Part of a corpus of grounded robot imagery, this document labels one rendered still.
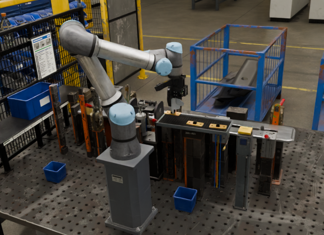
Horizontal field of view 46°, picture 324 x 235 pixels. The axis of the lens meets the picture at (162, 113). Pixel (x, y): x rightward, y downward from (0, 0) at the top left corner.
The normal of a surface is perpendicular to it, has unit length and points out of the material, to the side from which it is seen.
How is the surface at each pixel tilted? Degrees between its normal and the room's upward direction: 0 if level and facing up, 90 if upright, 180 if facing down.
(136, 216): 90
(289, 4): 90
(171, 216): 0
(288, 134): 0
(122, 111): 7
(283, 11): 90
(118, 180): 90
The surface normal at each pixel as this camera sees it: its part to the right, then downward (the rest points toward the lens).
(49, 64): 0.93, 0.12
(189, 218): -0.04, -0.91
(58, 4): -0.37, 0.40
